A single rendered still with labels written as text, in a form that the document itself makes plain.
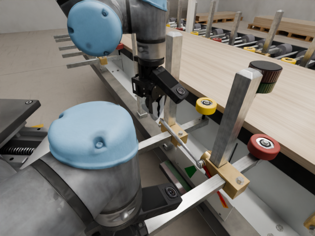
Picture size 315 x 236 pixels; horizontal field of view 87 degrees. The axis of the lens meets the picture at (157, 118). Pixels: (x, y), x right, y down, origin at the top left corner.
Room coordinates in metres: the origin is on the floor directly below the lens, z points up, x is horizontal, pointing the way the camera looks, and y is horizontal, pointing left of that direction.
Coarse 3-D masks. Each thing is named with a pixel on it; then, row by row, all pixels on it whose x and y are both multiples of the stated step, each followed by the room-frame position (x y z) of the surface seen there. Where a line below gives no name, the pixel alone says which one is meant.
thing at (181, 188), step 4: (160, 164) 0.41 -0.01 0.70; (164, 164) 0.41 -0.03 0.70; (164, 168) 0.40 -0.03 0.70; (168, 168) 0.40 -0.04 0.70; (168, 172) 0.38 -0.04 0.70; (172, 176) 0.36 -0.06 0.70; (172, 180) 0.34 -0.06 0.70; (176, 180) 0.34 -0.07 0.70; (176, 184) 0.33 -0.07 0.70; (180, 184) 0.33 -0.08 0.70; (180, 188) 0.31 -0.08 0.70; (184, 192) 0.30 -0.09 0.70
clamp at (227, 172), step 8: (208, 152) 0.34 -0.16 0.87; (208, 160) 0.31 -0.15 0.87; (208, 168) 0.30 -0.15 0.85; (216, 168) 0.28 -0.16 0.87; (224, 168) 0.28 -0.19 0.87; (232, 168) 0.28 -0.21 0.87; (224, 176) 0.25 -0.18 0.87; (232, 176) 0.25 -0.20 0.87; (232, 184) 0.23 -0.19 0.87; (232, 192) 0.22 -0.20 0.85; (240, 192) 0.23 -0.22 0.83
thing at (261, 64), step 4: (256, 60) 0.35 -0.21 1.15; (260, 60) 0.35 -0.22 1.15; (252, 64) 0.33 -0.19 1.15; (256, 64) 0.33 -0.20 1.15; (260, 64) 0.33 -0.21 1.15; (264, 64) 0.33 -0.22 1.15; (268, 64) 0.33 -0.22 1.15; (272, 64) 0.33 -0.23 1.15; (276, 64) 0.33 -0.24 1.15; (260, 68) 0.31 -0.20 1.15; (264, 68) 0.31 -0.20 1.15; (268, 68) 0.31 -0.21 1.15; (272, 68) 0.31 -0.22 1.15; (276, 68) 0.31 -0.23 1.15; (280, 68) 0.31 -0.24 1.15
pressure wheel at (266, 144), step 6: (252, 138) 0.36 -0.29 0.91; (258, 138) 0.36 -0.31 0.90; (264, 138) 0.36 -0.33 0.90; (270, 138) 0.36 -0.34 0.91; (252, 144) 0.34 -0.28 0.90; (258, 144) 0.33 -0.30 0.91; (264, 144) 0.34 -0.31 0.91; (270, 144) 0.34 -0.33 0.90; (276, 144) 0.33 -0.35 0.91; (252, 150) 0.33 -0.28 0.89; (258, 150) 0.32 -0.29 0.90; (264, 150) 0.31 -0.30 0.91; (270, 150) 0.31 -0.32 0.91; (276, 150) 0.31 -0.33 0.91; (258, 156) 0.31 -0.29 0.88; (264, 156) 0.30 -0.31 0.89; (270, 156) 0.30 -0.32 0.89
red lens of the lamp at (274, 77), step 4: (256, 68) 0.31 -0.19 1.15; (260, 72) 0.31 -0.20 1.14; (264, 72) 0.30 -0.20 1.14; (268, 72) 0.30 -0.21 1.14; (272, 72) 0.30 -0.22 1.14; (276, 72) 0.30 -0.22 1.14; (280, 72) 0.30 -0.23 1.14; (264, 76) 0.30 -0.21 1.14; (268, 76) 0.30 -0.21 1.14; (272, 76) 0.30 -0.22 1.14; (276, 76) 0.30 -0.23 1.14; (264, 80) 0.30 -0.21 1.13; (268, 80) 0.30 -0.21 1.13; (272, 80) 0.30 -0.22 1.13; (276, 80) 0.30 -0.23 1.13
